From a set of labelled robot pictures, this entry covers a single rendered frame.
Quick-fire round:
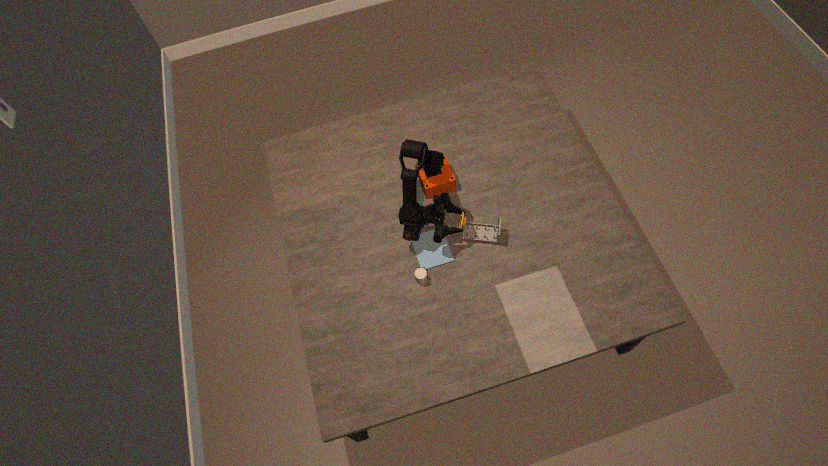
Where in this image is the tan dish rack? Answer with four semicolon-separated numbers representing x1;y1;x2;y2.
463;218;501;245

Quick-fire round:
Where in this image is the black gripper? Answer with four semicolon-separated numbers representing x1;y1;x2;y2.
422;192;465;243

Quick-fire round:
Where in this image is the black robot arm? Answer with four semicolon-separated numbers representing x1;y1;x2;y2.
399;139;446;241

